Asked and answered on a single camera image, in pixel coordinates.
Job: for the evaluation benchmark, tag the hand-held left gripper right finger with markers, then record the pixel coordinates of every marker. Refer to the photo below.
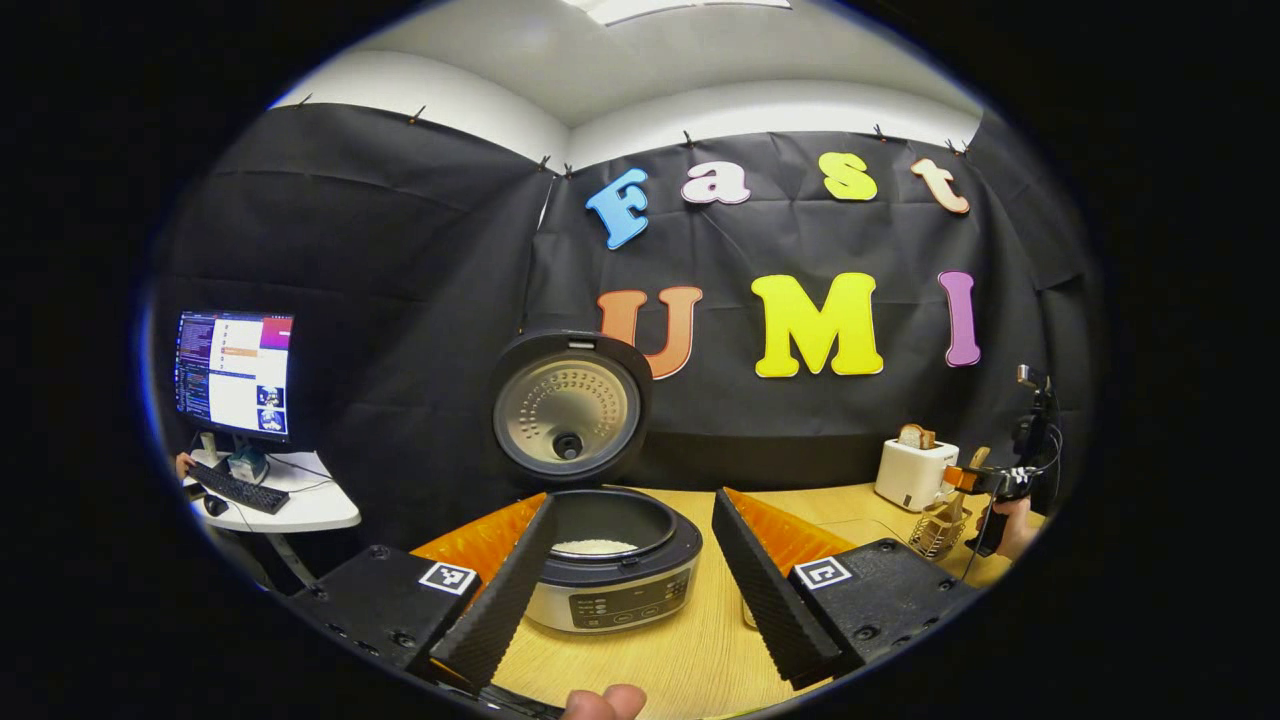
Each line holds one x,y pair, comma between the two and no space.
765,600

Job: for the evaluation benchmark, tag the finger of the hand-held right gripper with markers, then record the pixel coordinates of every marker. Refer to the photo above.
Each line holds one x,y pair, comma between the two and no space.
985,480

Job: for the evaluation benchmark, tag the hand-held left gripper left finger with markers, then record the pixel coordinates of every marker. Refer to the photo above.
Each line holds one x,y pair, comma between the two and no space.
500,600

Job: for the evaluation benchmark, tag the clear plastic rice container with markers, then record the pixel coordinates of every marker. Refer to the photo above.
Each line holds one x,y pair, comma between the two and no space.
748,615

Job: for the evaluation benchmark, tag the wooden spoon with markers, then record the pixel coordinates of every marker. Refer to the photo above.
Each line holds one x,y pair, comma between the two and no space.
979,458

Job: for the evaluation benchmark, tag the black and silver rice cooker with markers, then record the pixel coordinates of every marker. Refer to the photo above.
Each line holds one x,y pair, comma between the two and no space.
568,410

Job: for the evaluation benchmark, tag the white toaster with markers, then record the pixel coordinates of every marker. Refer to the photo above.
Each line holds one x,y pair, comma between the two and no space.
910,475

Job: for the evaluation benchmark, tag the brown bread slice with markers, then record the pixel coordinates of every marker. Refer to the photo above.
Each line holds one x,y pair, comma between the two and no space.
916,436

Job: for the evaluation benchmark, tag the white side desk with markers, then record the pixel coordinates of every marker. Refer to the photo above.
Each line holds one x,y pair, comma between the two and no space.
315,505

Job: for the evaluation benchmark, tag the black keyboard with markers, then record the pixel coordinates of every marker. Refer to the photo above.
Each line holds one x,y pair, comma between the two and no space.
240,488

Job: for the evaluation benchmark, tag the small teal box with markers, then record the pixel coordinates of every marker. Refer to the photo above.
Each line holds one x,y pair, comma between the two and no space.
248,466

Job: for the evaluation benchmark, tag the black computer mouse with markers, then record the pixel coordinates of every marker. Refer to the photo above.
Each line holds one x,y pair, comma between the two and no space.
216,505

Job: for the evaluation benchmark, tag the black backdrop cloth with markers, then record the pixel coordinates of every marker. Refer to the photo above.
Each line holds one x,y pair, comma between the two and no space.
400,300

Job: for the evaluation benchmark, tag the computer monitor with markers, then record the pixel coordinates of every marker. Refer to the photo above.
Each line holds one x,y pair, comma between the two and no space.
235,375

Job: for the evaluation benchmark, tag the ceiling light panel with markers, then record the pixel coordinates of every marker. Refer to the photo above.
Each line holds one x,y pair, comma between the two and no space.
670,8

